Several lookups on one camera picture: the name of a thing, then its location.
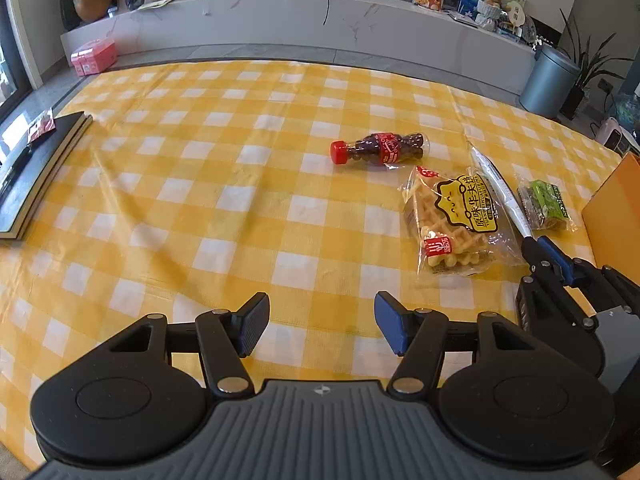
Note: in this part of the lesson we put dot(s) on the orange storage box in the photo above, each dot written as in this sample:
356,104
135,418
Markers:
615,210

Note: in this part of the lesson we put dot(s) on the black book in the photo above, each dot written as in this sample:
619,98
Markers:
30,175

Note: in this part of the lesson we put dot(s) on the potted long-leaf plant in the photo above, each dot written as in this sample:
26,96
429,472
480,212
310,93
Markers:
575,100

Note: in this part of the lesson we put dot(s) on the long white snack packet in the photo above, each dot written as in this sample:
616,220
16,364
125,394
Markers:
500,185

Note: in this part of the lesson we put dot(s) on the white round face fan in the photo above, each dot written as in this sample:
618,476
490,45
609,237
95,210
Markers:
516,14

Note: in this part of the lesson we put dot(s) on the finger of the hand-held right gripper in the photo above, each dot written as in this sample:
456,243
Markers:
560,260
535,252

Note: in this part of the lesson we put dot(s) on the dark wall socket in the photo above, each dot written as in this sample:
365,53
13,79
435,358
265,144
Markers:
605,85

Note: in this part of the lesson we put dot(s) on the small cola bottle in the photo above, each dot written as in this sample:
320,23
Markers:
385,147

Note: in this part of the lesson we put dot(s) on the white marble media console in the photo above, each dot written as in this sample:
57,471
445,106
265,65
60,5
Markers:
280,20

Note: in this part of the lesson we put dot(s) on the grey pedal trash can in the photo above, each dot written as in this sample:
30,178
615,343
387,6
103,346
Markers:
547,80

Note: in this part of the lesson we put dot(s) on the small red packet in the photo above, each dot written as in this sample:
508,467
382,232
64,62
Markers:
42,125

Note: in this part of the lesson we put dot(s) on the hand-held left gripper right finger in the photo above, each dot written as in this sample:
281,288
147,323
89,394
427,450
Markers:
392,322

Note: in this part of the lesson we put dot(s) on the yellow checkered tablecloth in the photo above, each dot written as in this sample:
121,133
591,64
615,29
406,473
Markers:
200,185

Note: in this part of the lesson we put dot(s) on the pink box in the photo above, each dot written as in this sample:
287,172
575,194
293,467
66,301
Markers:
95,57

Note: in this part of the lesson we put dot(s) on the pink space heater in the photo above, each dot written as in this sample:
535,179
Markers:
615,135

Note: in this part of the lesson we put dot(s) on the waffle packet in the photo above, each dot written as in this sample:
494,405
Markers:
460,215

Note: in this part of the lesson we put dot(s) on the green snack packet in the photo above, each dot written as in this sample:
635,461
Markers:
545,205

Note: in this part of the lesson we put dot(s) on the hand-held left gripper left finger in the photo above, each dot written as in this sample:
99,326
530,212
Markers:
252,325

